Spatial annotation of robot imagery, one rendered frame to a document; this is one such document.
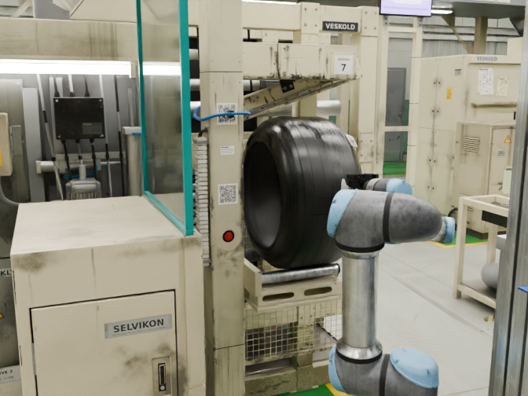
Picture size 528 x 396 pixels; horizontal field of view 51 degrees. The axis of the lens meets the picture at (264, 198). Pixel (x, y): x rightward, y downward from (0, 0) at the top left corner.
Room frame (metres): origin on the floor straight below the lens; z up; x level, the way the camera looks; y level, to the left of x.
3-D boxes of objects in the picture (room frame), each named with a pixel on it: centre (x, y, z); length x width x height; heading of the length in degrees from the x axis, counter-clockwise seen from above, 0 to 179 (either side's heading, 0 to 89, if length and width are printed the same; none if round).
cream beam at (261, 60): (2.49, -0.08, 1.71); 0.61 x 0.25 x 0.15; 112
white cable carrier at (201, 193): (1.99, 0.22, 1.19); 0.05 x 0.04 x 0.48; 22
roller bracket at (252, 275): (2.10, 0.09, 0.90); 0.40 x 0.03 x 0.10; 22
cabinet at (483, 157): (6.20, -2.69, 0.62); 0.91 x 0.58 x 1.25; 109
